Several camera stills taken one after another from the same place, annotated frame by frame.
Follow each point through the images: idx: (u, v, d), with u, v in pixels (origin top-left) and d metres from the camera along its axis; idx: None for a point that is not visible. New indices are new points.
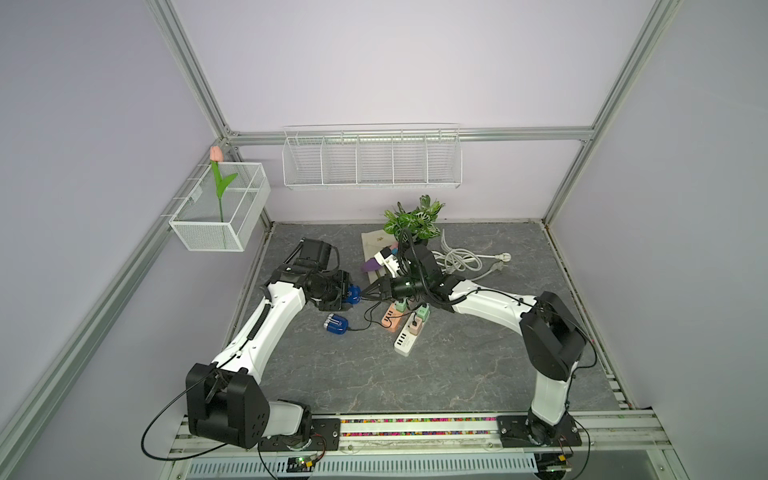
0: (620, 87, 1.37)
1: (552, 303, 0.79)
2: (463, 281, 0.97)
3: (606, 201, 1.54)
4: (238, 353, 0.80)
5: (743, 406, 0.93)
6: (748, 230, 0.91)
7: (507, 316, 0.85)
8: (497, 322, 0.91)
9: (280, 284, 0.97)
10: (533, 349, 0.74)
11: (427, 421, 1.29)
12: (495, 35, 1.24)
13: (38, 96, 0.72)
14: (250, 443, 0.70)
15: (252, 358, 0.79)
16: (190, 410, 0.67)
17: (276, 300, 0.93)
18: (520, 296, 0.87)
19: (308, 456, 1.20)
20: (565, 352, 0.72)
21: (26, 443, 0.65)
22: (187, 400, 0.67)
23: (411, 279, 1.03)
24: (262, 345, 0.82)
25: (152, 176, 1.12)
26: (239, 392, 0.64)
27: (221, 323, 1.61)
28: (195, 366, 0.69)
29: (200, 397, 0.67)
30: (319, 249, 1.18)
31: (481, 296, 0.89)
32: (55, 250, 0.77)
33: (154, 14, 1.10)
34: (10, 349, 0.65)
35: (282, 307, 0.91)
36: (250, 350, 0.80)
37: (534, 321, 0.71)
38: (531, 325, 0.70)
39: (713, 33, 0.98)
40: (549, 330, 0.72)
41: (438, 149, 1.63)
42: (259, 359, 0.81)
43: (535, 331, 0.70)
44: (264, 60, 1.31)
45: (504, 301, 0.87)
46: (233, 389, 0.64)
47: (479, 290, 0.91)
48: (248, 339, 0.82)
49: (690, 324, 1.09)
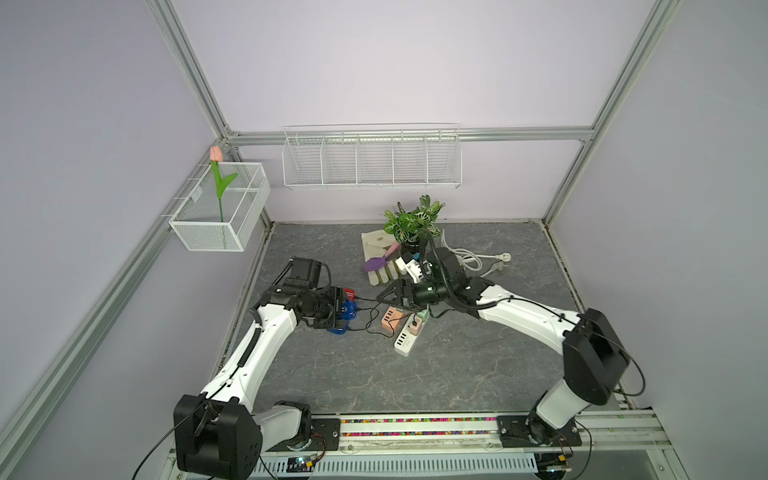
0: (620, 87, 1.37)
1: (597, 321, 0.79)
2: (493, 287, 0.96)
3: (606, 201, 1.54)
4: (229, 381, 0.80)
5: (743, 407, 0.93)
6: (749, 230, 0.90)
7: (544, 331, 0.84)
8: (530, 333, 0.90)
9: (270, 305, 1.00)
10: (571, 370, 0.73)
11: (428, 421, 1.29)
12: (495, 35, 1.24)
13: (38, 97, 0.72)
14: (243, 476, 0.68)
15: (243, 386, 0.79)
16: (179, 445, 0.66)
17: (266, 323, 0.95)
18: (561, 312, 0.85)
19: (308, 456, 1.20)
20: (606, 376, 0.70)
21: (26, 443, 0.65)
22: (175, 435, 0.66)
23: (434, 283, 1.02)
24: (253, 371, 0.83)
25: (152, 176, 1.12)
26: (230, 420, 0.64)
27: (221, 323, 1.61)
28: (183, 399, 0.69)
29: (189, 430, 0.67)
30: (308, 267, 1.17)
31: (516, 306, 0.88)
32: (55, 251, 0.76)
33: (154, 14, 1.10)
34: (10, 349, 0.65)
35: (273, 330, 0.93)
36: (241, 377, 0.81)
37: (578, 341, 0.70)
38: (576, 345, 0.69)
39: (713, 32, 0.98)
40: (593, 351, 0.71)
41: (438, 149, 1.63)
42: (251, 384, 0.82)
43: (578, 350, 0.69)
44: (263, 60, 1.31)
45: (543, 315, 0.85)
46: (224, 417, 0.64)
47: (511, 299, 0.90)
48: (239, 367, 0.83)
49: (690, 324, 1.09)
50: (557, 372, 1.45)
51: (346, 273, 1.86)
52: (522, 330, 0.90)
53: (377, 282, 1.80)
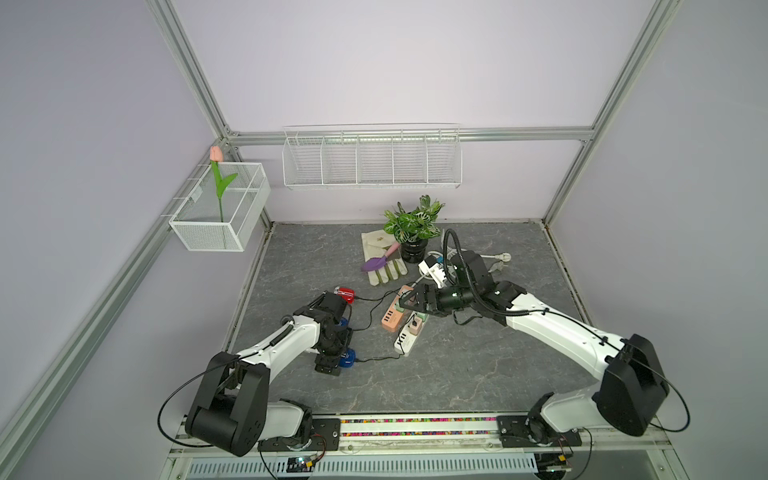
0: (619, 88, 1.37)
1: (641, 348, 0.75)
2: (525, 296, 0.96)
3: (606, 201, 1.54)
4: (260, 351, 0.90)
5: (743, 406, 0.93)
6: (748, 230, 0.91)
7: (579, 350, 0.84)
8: (558, 347, 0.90)
9: (303, 316, 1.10)
10: (608, 396, 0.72)
11: (428, 421, 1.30)
12: (495, 35, 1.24)
13: (39, 97, 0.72)
14: (239, 452, 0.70)
15: (270, 360, 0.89)
16: (200, 396, 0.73)
17: (297, 324, 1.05)
18: (603, 336, 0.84)
19: (308, 456, 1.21)
20: (646, 407, 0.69)
21: (26, 443, 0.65)
22: (203, 383, 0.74)
23: (459, 288, 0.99)
24: (279, 354, 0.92)
25: (152, 177, 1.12)
26: (253, 383, 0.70)
27: (222, 323, 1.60)
28: (220, 354, 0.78)
29: (214, 383, 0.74)
30: (339, 301, 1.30)
31: (551, 320, 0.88)
32: (56, 250, 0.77)
33: (154, 14, 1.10)
34: (9, 349, 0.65)
35: (302, 331, 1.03)
36: (270, 353, 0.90)
37: (621, 368, 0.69)
38: (616, 373, 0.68)
39: (713, 32, 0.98)
40: (636, 379, 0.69)
41: (438, 149, 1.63)
42: (274, 365, 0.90)
43: (621, 379, 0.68)
44: (263, 60, 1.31)
45: (583, 337, 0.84)
46: (248, 379, 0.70)
47: (547, 312, 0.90)
48: (270, 345, 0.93)
49: (689, 324, 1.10)
50: (557, 372, 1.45)
51: (346, 273, 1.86)
52: (550, 343, 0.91)
53: (378, 282, 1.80)
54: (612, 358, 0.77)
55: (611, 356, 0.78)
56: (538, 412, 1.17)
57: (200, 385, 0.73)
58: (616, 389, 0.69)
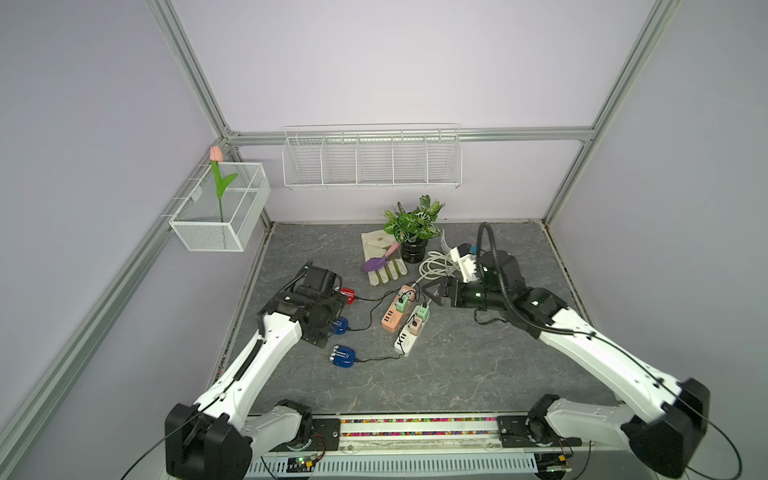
0: (619, 88, 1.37)
1: (698, 396, 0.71)
2: (566, 311, 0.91)
3: (606, 200, 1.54)
4: (222, 394, 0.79)
5: (744, 406, 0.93)
6: (748, 230, 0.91)
7: (630, 389, 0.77)
8: (602, 378, 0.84)
9: (275, 315, 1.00)
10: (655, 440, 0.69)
11: (428, 421, 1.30)
12: (495, 35, 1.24)
13: (40, 97, 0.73)
14: None
15: (234, 402, 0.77)
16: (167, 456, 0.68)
17: (269, 335, 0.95)
18: (658, 376, 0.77)
19: (308, 456, 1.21)
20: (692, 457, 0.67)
21: (26, 442, 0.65)
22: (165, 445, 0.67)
23: (484, 288, 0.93)
24: (248, 387, 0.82)
25: (152, 177, 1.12)
26: (216, 442, 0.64)
27: (222, 323, 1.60)
28: (176, 409, 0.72)
29: (176, 444, 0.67)
30: (322, 278, 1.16)
31: (598, 350, 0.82)
32: (55, 250, 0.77)
33: (155, 15, 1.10)
34: (9, 349, 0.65)
35: (274, 343, 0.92)
36: (234, 392, 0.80)
37: (679, 420, 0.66)
38: (675, 426, 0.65)
39: (713, 32, 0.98)
40: (694, 433, 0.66)
41: (438, 149, 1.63)
42: (244, 403, 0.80)
43: (679, 431, 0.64)
44: (263, 60, 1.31)
45: (634, 375, 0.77)
46: (211, 439, 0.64)
47: (593, 336, 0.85)
48: (234, 381, 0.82)
49: (689, 324, 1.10)
50: (557, 372, 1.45)
51: (346, 273, 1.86)
52: (591, 370, 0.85)
53: (378, 282, 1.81)
54: (669, 405, 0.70)
55: (669, 403, 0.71)
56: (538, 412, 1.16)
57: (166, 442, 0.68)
58: (667, 438, 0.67)
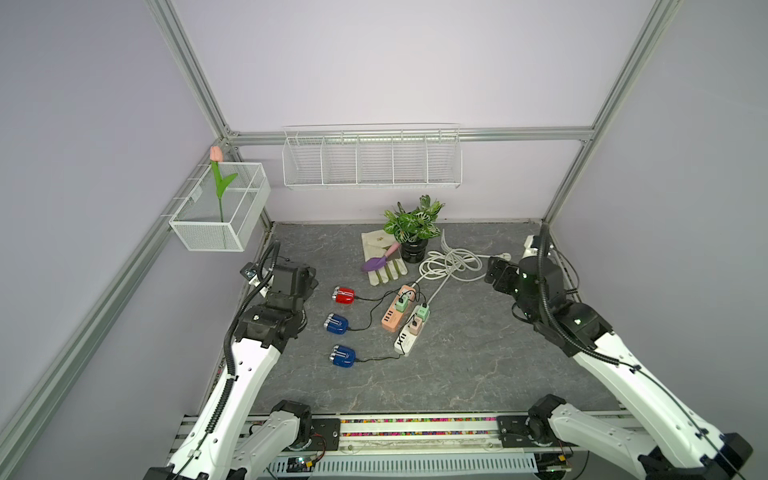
0: (620, 88, 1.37)
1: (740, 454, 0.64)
2: (613, 338, 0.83)
3: (605, 201, 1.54)
4: (197, 451, 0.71)
5: (743, 407, 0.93)
6: (748, 231, 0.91)
7: (667, 433, 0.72)
8: (638, 417, 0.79)
9: (247, 341, 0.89)
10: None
11: (428, 421, 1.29)
12: (495, 35, 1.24)
13: (40, 97, 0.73)
14: None
15: (212, 456, 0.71)
16: None
17: (240, 368, 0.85)
18: (701, 425, 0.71)
19: (308, 456, 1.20)
20: None
21: (26, 443, 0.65)
22: None
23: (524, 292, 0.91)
24: (224, 436, 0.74)
25: (151, 177, 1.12)
26: None
27: (222, 323, 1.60)
28: (148, 473, 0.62)
29: None
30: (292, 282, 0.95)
31: (649, 392, 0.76)
32: (55, 251, 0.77)
33: (154, 14, 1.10)
34: (10, 350, 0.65)
35: (246, 377, 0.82)
36: (210, 445, 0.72)
37: (710, 469, 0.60)
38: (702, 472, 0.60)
39: (713, 32, 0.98)
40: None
41: (438, 149, 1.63)
42: (223, 452, 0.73)
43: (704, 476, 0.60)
44: (263, 60, 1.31)
45: (676, 419, 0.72)
46: None
47: (636, 371, 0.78)
48: (208, 433, 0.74)
49: (690, 324, 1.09)
50: (557, 372, 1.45)
51: (346, 273, 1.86)
52: (627, 404, 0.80)
53: (378, 282, 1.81)
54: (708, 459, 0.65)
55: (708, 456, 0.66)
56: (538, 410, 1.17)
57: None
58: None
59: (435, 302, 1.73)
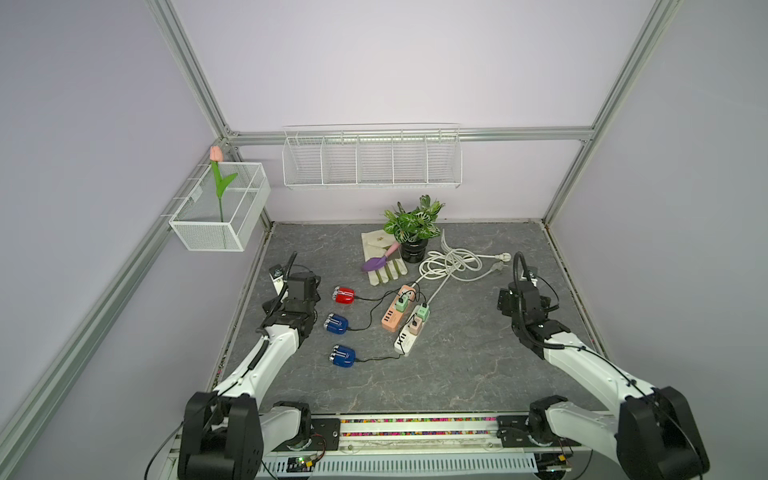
0: (620, 87, 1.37)
1: (672, 400, 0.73)
2: (569, 335, 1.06)
3: (605, 201, 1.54)
4: (239, 380, 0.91)
5: (743, 406, 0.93)
6: (748, 231, 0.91)
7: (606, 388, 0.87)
8: (588, 387, 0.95)
9: (276, 327, 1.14)
10: (628, 440, 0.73)
11: (428, 421, 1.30)
12: (496, 35, 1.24)
13: (40, 97, 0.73)
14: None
15: (253, 385, 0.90)
16: (185, 443, 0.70)
17: (273, 338, 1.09)
18: (632, 378, 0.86)
19: (308, 456, 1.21)
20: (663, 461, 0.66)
21: (27, 442, 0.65)
22: (184, 431, 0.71)
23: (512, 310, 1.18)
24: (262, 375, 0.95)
25: (151, 176, 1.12)
26: (240, 414, 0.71)
27: (222, 323, 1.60)
28: (196, 396, 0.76)
29: (198, 426, 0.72)
30: (304, 286, 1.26)
31: (584, 358, 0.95)
32: (55, 252, 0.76)
33: (155, 14, 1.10)
34: (9, 350, 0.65)
35: (279, 344, 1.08)
36: (251, 378, 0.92)
37: (639, 408, 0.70)
38: (632, 409, 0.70)
39: (713, 33, 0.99)
40: (656, 427, 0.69)
41: (438, 149, 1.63)
42: (259, 385, 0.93)
43: (636, 417, 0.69)
44: (264, 60, 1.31)
45: (609, 375, 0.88)
46: (235, 411, 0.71)
47: (582, 350, 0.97)
48: (249, 370, 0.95)
49: (690, 324, 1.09)
50: (557, 372, 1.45)
51: (346, 273, 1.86)
52: (586, 383, 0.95)
53: (378, 282, 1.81)
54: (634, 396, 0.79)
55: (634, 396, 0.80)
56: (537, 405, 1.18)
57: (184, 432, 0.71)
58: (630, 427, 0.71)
59: (435, 302, 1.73)
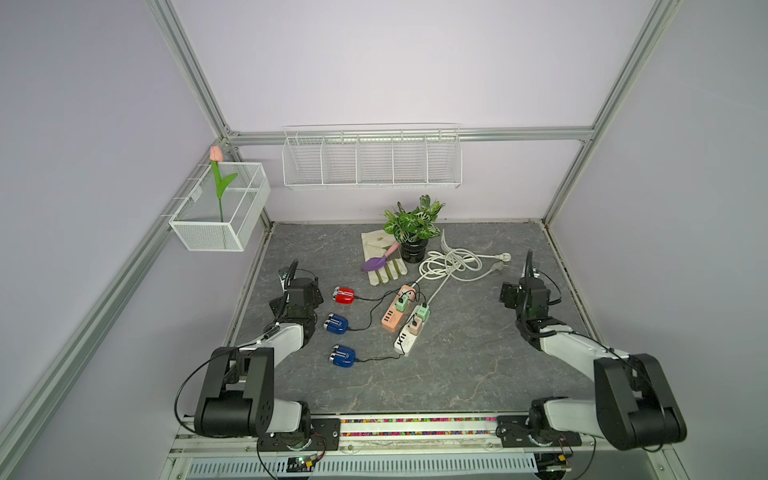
0: (620, 88, 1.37)
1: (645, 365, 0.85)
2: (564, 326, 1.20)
3: (605, 201, 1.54)
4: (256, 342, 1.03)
5: (743, 406, 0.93)
6: (748, 231, 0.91)
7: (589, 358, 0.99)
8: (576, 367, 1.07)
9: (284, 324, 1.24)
10: (604, 399, 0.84)
11: (428, 421, 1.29)
12: (495, 35, 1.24)
13: (41, 98, 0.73)
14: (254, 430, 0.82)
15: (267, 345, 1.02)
16: (208, 387, 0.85)
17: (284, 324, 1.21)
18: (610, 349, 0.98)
19: (308, 456, 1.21)
20: (634, 414, 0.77)
21: (26, 443, 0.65)
22: (210, 376, 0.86)
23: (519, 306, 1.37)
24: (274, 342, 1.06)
25: (152, 176, 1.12)
26: (260, 362, 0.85)
27: (222, 323, 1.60)
28: (220, 351, 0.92)
29: (219, 374, 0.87)
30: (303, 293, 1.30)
31: (572, 339, 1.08)
32: (55, 252, 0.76)
33: (155, 14, 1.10)
34: (9, 349, 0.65)
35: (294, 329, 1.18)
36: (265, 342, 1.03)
37: (611, 366, 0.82)
38: (603, 365, 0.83)
39: (712, 33, 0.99)
40: (626, 383, 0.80)
41: (438, 149, 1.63)
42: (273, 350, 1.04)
43: (606, 372, 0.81)
44: (264, 60, 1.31)
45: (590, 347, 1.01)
46: (256, 359, 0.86)
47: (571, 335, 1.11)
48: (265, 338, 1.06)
49: (689, 324, 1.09)
50: (557, 372, 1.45)
51: (346, 273, 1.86)
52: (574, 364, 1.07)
53: (378, 282, 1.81)
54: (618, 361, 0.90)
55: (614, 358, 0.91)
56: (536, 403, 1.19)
57: (208, 375, 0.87)
58: (604, 384, 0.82)
59: (435, 302, 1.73)
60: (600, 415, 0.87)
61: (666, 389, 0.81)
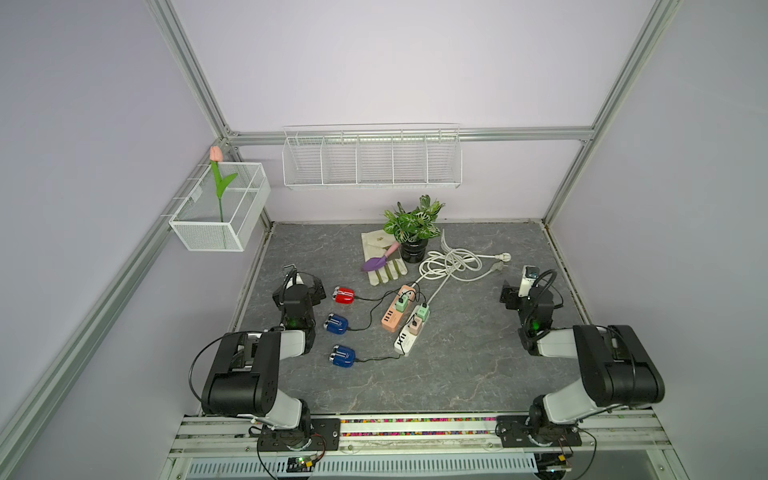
0: (620, 87, 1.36)
1: (621, 331, 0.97)
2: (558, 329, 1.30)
3: (605, 201, 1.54)
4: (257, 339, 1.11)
5: (743, 407, 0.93)
6: (748, 230, 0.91)
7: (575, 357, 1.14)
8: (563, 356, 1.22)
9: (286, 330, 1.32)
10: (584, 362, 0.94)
11: (428, 421, 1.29)
12: (495, 35, 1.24)
13: (41, 99, 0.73)
14: (257, 404, 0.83)
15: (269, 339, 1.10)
16: (217, 364, 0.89)
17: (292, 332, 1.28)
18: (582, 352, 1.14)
19: (308, 456, 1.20)
20: (611, 364, 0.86)
21: (26, 443, 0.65)
22: (218, 354, 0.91)
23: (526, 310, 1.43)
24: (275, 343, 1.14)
25: (152, 176, 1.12)
26: (271, 336, 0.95)
27: (222, 323, 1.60)
28: (229, 334, 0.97)
29: (228, 353, 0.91)
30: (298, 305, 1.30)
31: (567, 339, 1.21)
32: (55, 250, 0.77)
33: (154, 14, 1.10)
34: (11, 348, 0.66)
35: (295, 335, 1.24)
36: None
37: (585, 326, 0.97)
38: (578, 325, 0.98)
39: (713, 33, 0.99)
40: (599, 339, 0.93)
41: (438, 149, 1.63)
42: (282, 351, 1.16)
43: (579, 328, 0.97)
44: (263, 59, 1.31)
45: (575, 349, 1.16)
46: (266, 333, 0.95)
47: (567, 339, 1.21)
48: None
49: (689, 324, 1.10)
50: (557, 372, 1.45)
51: (346, 273, 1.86)
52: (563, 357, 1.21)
53: (378, 282, 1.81)
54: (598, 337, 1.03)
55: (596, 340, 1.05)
56: (537, 401, 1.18)
57: (218, 353, 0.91)
58: (582, 343, 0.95)
59: (435, 302, 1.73)
60: (585, 384, 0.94)
61: (642, 350, 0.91)
